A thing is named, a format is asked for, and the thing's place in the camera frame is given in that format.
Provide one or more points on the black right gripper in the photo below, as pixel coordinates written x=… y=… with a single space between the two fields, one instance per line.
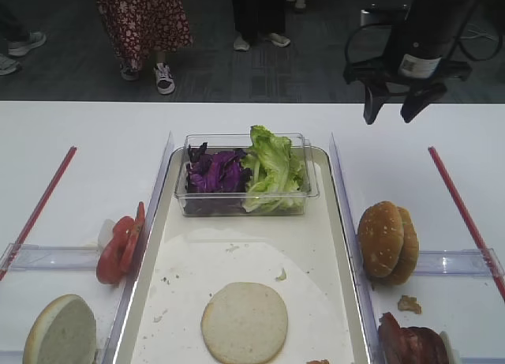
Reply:
x=383 y=79

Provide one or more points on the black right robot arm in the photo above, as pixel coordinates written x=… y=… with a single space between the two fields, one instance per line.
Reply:
x=417 y=56

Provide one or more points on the green lettuce pile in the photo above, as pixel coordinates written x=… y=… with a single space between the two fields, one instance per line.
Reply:
x=277 y=174

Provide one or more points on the meat crumb on table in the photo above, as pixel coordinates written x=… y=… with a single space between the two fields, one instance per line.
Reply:
x=409 y=304

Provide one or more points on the small lettuce scrap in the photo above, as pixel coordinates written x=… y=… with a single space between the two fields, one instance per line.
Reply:
x=281 y=276

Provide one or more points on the tomato scrap on tray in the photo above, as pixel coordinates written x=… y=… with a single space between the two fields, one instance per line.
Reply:
x=323 y=361

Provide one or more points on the tomato slices stack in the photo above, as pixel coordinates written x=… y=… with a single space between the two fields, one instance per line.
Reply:
x=116 y=259

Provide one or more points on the red rod right side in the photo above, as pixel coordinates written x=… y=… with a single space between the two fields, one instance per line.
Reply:
x=465 y=218

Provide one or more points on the red rod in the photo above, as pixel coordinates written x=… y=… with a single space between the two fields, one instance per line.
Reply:
x=37 y=216
x=465 y=218

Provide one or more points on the sesame bun tops pair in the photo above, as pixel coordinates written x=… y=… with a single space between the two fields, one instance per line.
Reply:
x=388 y=242

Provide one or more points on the person in black trousers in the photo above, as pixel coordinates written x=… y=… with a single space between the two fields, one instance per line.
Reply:
x=255 y=18

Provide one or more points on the clear plastic salad box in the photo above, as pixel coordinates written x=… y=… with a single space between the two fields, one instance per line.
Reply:
x=228 y=142

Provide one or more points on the cream metal tray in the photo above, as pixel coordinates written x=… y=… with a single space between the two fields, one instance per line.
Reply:
x=188 y=259

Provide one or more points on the purple cabbage leaves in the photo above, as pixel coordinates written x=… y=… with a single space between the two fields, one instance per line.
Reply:
x=212 y=178

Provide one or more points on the clear long divider right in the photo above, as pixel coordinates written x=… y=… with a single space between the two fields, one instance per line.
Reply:
x=373 y=349

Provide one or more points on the woman in floral skirt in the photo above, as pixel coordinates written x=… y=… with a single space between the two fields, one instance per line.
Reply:
x=139 y=28

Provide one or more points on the bun base on tray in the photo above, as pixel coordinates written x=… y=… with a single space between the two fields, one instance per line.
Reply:
x=245 y=323

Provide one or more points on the red rod left side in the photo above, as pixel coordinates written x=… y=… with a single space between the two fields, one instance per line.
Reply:
x=37 y=216

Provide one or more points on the grey sneakers person at left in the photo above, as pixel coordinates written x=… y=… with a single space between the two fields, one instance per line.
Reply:
x=20 y=41

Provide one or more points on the upright bun half left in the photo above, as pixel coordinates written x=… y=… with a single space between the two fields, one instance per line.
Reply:
x=64 y=332

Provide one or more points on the clear plastic rail upper right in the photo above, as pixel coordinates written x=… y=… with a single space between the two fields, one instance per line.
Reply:
x=465 y=263

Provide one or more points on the clear plastic rail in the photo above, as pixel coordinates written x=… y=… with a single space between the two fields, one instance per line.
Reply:
x=465 y=263
x=25 y=257

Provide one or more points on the clear plastic rail upper left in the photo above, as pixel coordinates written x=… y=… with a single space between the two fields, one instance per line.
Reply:
x=25 y=257

